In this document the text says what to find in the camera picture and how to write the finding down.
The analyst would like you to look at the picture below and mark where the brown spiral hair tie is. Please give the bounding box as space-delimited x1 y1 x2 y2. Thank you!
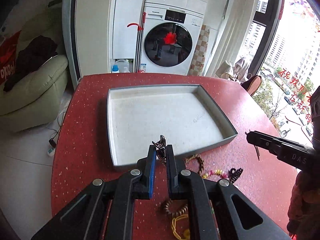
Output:
160 198 189 218

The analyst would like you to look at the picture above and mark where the brown braided bracelet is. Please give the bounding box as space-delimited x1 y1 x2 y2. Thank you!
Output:
184 154 205 176

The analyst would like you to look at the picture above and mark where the silver hair clip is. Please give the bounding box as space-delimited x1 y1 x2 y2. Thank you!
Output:
152 135 167 165

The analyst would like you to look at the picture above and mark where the pink yellow beaded bracelet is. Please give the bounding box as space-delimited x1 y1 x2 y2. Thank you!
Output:
202 169 230 180

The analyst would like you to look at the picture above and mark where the black claw hair clip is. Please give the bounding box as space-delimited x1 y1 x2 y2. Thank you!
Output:
228 168 244 184

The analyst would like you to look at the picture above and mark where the yellow cord hair tie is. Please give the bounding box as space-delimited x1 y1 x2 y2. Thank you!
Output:
171 214 190 240

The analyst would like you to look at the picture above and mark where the grey jewelry tray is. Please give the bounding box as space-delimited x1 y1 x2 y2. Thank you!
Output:
106 84 238 171

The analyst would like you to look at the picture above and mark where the beige clothes pile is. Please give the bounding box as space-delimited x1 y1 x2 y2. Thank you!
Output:
215 57 251 83

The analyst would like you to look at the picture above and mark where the checkered fabric roll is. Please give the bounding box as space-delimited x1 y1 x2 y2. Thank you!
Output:
188 25 210 76

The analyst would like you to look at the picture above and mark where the blue capped bottle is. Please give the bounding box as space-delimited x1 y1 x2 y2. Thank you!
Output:
111 64 120 73

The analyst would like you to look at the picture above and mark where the white detergent jug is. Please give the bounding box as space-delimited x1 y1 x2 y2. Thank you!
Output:
114 59 130 73

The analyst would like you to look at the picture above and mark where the light green sofa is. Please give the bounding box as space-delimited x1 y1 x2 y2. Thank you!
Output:
1 8 68 132

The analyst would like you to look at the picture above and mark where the white washing machine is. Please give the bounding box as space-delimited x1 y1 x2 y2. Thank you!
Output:
140 3 203 75

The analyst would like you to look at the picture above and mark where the white curtain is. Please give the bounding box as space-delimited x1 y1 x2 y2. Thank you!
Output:
205 0 258 77

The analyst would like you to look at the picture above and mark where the black clothing on sofa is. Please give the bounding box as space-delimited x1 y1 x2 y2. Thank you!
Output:
3 35 57 92

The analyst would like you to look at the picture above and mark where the red printed cloth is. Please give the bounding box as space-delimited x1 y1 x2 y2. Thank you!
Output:
0 31 21 84

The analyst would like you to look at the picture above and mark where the red handled mop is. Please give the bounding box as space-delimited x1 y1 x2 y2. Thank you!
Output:
127 11 147 73

